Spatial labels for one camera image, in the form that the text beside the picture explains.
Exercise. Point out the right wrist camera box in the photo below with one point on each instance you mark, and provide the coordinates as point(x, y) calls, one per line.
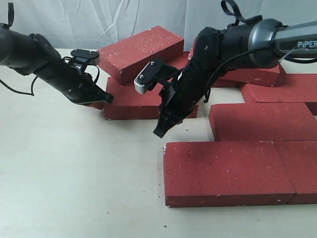
point(155, 72)

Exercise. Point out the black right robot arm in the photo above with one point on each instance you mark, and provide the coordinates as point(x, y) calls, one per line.
point(216, 52)

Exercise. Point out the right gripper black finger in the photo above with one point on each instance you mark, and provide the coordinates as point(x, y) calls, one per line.
point(165, 123)

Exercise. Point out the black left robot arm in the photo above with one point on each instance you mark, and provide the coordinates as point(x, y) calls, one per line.
point(34, 54)

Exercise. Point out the red brick rear middle base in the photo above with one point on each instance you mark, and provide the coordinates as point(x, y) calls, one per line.
point(225, 83)

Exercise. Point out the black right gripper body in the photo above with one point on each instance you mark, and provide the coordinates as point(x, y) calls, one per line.
point(187, 88)

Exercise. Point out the red brick base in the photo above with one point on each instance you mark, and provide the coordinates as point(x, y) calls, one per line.
point(300, 161)
point(290, 88)
point(231, 173)
point(225, 83)
point(180, 61)

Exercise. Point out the red brick front right base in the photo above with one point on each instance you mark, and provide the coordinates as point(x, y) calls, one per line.
point(300, 161)

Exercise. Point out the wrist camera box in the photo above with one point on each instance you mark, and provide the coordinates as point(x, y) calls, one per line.
point(155, 72)
point(81, 57)

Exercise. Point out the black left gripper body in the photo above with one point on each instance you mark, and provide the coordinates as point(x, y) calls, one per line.
point(70, 80)

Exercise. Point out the red brick rear left base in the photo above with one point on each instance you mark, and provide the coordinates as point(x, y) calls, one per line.
point(180, 61)

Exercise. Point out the light blue backdrop cloth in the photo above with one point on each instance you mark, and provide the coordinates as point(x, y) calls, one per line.
point(93, 24)

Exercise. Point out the red brick front left base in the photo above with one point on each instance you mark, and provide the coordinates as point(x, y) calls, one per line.
point(231, 173)

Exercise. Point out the left gripper black orange finger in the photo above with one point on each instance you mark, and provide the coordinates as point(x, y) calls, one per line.
point(97, 100)

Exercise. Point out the red brick middle row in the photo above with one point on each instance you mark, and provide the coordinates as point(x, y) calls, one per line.
point(263, 122)

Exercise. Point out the red brick front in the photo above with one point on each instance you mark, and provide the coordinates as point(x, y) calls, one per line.
point(129, 104)

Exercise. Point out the red brick right rear base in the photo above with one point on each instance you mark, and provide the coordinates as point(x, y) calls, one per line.
point(290, 88)

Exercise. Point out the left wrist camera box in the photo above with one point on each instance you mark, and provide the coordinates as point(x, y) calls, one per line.
point(81, 57)

